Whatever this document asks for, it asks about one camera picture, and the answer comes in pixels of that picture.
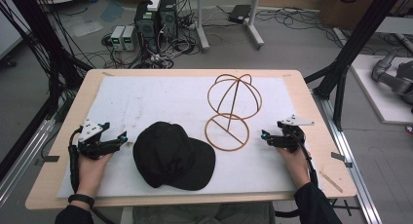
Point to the person's right hand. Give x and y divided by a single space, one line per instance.
298 167

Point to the black wristband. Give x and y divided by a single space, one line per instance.
81 199

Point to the black metal frame stand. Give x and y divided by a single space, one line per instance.
357 42

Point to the thin wooden strip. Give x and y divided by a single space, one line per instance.
331 181

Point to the white floor board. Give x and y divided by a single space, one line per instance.
380 100

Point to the dark tape strip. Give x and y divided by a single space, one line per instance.
51 158

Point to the aluminium rail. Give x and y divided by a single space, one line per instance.
350 172
22 162

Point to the white table mat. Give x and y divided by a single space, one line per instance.
156 97

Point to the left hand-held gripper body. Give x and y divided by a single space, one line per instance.
89 133

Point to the grey bench power supply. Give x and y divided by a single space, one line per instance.
117 38
129 38

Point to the white box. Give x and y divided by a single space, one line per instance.
153 4

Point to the white desk leg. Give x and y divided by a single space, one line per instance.
255 22
201 26

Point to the person's left hand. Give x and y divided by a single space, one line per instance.
91 173

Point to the flat black device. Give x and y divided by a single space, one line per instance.
239 13

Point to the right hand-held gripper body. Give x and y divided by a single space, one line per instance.
293 138

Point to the grey tape strip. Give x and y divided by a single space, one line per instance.
338 156

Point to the person's legs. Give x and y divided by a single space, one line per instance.
201 214

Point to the black computer tower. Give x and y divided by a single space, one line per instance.
146 26
168 19

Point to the cardboard box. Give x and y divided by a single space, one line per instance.
344 6

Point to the black baseball cap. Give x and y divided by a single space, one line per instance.
168 152

